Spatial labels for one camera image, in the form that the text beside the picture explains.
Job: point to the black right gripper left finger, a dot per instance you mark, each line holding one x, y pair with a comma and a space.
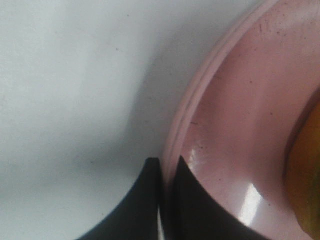
136, 217

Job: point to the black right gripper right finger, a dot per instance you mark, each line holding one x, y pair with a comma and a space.
200, 210

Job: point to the pink round plate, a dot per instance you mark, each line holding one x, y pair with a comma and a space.
241, 112

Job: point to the burger with lettuce and cheese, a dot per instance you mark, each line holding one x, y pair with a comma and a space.
302, 168

